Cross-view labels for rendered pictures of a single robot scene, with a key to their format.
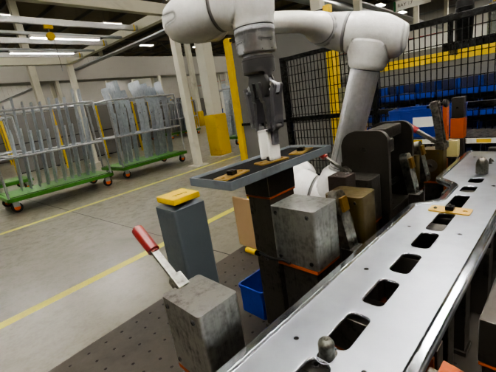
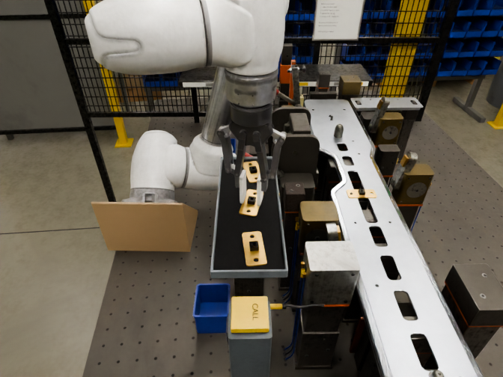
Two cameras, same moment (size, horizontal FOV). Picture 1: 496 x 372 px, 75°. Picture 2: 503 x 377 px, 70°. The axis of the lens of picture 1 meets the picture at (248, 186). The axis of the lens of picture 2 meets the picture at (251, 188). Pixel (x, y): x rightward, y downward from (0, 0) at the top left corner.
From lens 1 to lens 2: 0.65 m
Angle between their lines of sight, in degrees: 48
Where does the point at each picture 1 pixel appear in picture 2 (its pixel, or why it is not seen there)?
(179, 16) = (152, 51)
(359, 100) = not seen: hidden behind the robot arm
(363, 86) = not seen: hidden behind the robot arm
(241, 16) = (259, 65)
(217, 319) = not seen: outside the picture
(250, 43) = (264, 96)
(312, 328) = (407, 363)
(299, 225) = (342, 279)
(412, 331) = (448, 330)
